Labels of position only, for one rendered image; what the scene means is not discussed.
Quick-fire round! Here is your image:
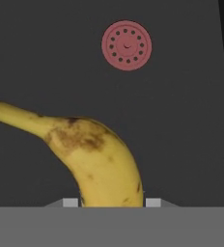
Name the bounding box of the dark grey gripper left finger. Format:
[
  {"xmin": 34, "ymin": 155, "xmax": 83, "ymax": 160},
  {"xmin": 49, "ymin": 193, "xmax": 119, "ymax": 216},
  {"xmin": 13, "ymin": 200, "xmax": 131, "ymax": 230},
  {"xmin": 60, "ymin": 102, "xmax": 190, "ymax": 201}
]
[{"xmin": 44, "ymin": 197, "xmax": 83, "ymax": 208}]

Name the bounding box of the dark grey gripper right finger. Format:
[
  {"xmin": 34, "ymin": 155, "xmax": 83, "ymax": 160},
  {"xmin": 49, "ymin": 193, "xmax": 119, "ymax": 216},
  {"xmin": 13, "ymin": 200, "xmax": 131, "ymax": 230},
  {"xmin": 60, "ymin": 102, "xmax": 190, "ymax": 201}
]
[{"xmin": 143, "ymin": 191, "xmax": 182, "ymax": 208}]

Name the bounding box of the yellow spotted banana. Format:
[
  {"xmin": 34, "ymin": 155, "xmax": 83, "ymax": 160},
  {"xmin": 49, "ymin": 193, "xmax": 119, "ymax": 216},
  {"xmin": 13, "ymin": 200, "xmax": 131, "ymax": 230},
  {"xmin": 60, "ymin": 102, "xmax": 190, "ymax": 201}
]
[{"xmin": 0, "ymin": 98, "xmax": 145, "ymax": 208}]

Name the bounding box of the dark grey sink basin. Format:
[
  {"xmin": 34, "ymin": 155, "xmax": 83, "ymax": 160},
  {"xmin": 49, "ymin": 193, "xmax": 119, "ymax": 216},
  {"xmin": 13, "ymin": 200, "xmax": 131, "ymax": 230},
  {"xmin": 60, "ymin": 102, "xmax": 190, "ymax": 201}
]
[{"xmin": 0, "ymin": 0, "xmax": 224, "ymax": 208}]

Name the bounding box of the red round sink drain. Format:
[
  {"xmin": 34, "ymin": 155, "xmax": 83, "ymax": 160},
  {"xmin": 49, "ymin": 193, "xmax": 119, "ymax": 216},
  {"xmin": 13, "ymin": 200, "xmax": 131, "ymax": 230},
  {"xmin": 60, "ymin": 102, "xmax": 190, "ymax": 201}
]
[{"xmin": 100, "ymin": 19, "xmax": 153, "ymax": 71}]

